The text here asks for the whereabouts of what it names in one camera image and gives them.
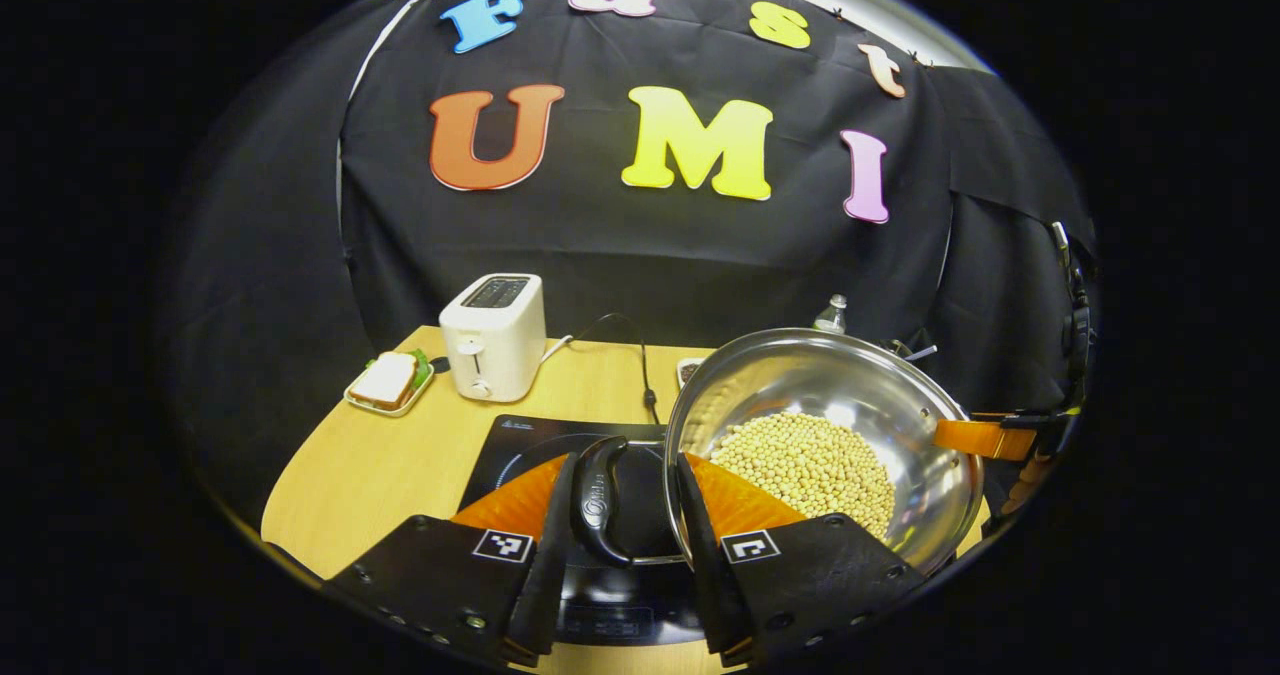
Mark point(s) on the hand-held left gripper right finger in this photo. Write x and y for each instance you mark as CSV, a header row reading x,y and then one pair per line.
x,y
708,575

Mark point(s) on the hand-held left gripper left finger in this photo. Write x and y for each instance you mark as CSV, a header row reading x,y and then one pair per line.
x,y
550,575

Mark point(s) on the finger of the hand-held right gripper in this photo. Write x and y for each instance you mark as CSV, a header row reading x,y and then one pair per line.
x,y
985,439
1028,480

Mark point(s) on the black induction cooktop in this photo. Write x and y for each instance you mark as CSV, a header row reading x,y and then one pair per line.
x,y
520,445

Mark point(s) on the steel pot with soybeans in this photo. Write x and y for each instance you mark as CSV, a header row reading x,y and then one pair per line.
x,y
800,375

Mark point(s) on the metal spoon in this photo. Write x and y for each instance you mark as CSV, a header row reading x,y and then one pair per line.
x,y
925,352

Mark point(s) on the green label bottle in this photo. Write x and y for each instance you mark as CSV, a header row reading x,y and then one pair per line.
x,y
832,313

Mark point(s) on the small white bean dish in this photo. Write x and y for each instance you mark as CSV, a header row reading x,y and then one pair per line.
x,y
688,370

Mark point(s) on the white toaster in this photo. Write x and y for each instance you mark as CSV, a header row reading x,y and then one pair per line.
x,y
495,345

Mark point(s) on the white plate with sandwich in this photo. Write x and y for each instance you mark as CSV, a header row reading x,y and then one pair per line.
x,y
385,380

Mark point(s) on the black backdrop cloth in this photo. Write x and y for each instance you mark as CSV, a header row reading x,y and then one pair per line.
x,y
620,255

